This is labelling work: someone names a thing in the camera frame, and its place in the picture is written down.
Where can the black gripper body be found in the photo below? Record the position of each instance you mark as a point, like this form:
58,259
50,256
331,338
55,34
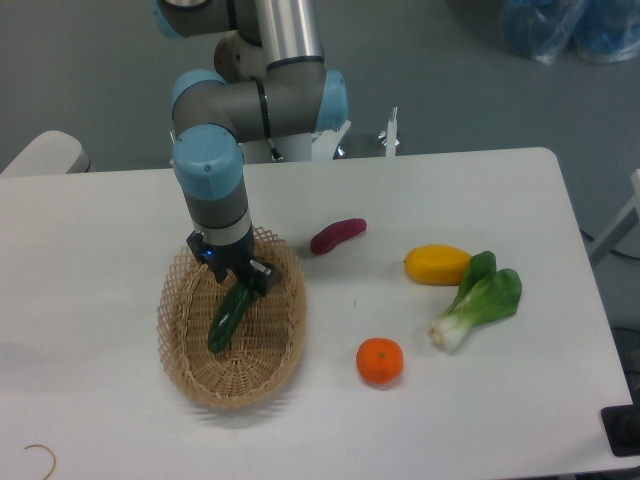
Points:
227,249

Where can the green cucumber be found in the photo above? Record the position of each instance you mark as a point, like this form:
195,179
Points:
228,316

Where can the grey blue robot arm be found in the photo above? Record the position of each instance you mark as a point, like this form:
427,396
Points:
213,116

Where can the woven wicker basket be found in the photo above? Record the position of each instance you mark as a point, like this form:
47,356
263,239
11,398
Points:
265,347

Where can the purple sweet potato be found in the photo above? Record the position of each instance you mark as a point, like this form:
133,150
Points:
335,234

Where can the orange tangerine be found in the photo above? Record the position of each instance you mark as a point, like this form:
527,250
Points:
379,361

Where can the yellow mango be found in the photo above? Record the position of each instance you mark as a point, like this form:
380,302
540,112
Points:
437,264

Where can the green bok choy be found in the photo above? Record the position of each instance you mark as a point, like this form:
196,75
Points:
485,295

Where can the black device at edge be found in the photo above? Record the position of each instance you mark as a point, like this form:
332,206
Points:
621,425

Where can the blue plastic bag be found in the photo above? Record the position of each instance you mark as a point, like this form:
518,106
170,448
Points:
602,32

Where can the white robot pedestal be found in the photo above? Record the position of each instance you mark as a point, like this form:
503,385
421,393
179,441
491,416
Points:
326,145

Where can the white table leg frame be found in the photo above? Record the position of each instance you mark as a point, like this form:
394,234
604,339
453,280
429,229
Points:
620,225

